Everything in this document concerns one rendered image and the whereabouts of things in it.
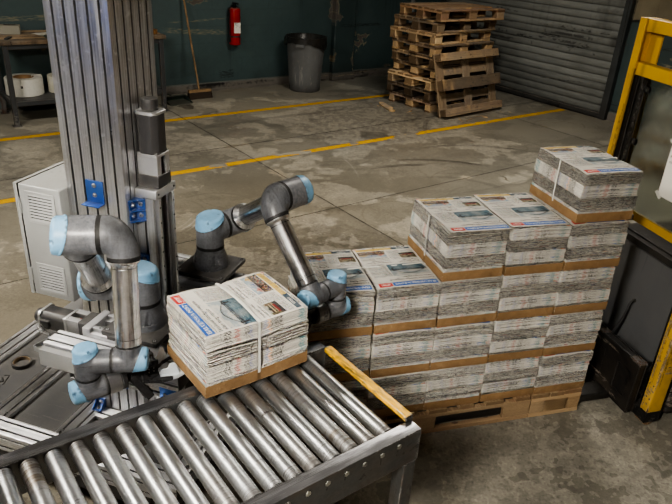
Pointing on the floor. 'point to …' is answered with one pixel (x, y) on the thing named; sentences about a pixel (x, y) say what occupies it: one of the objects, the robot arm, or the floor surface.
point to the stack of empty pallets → (418, 81)
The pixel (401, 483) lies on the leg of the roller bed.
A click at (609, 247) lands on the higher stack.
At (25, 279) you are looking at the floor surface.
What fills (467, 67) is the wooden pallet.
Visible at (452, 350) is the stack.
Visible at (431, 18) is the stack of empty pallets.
